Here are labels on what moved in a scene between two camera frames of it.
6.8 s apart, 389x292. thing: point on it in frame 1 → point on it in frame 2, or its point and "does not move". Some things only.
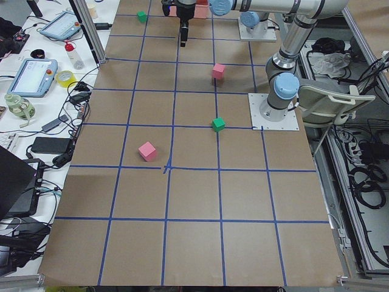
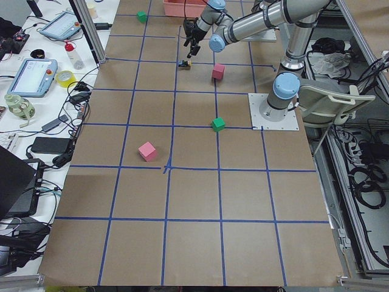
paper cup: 93,9 does not move
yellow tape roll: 64,78 does not move
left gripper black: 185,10 → 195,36
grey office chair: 324,106 does not move
